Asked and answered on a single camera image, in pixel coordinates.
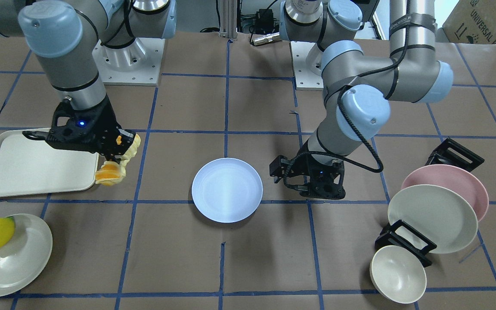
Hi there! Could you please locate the cream bowl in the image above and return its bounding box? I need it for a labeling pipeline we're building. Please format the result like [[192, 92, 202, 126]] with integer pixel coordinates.
[[369, 245, 427, 304]]

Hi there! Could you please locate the cream plate in rack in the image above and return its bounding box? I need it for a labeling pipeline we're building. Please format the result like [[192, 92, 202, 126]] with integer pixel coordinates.
[[387, 184, 478, 254]]

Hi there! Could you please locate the pink plate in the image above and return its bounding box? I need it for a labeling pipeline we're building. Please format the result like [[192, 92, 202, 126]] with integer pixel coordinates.
[[401, 164, 490, 222]]

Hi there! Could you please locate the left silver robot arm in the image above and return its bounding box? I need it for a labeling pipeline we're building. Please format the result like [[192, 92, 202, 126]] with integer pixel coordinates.
[[270, 0, 453, 200]]

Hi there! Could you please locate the blue plate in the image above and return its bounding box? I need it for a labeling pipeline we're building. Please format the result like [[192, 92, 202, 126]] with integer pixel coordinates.
[[191, 158, 264, 223]]

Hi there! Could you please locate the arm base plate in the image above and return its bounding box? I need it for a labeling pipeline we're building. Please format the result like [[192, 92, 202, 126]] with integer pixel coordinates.
[[291, 41, 323, 91], [92, 38, 167, 86]]

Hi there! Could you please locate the striped bread roll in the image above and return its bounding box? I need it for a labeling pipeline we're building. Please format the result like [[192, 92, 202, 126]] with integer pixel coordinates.
[[95, 134, 141, 186]]

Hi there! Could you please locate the cardboard box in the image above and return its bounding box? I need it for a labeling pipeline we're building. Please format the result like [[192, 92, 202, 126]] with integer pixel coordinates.
[[442, 0, 496, 44]]

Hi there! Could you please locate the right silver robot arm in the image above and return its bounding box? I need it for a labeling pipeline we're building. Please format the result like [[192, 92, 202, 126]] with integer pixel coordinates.
[[0, 0, 177, 164]]

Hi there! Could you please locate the white round plate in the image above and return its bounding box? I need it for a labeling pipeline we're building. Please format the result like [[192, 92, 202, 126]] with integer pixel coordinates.
[[0, 214, 53, 297]]

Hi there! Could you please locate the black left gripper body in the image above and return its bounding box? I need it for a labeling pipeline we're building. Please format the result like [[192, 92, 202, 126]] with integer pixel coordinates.
[[289, 151, 346, 200]]

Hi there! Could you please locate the aluminium frame post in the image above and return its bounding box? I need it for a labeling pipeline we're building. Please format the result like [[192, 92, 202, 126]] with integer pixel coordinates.
[[218, 0, 240, 41]]

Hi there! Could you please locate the black dish rack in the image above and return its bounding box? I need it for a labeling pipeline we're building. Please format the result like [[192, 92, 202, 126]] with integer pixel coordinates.
[[375, 139, 484, 267]]

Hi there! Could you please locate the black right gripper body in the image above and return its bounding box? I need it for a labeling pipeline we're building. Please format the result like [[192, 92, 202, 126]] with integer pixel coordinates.
[[46, 96, 136, 159]]

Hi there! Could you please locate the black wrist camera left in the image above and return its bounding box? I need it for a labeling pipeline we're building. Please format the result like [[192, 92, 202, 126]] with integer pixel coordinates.
[[269, 155, 291, 184]]

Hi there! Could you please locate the black power adapter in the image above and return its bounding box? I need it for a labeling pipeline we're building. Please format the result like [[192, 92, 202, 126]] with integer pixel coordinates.
[[254, 9, 274, 33]]

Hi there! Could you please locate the white rectangular tray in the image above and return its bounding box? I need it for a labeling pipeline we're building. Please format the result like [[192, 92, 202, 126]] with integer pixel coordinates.
[[0, 130, 99, 197]]

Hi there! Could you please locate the silver metal cylinder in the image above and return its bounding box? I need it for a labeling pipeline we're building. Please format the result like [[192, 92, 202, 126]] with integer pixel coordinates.
[[250, 32, 283, 47]]

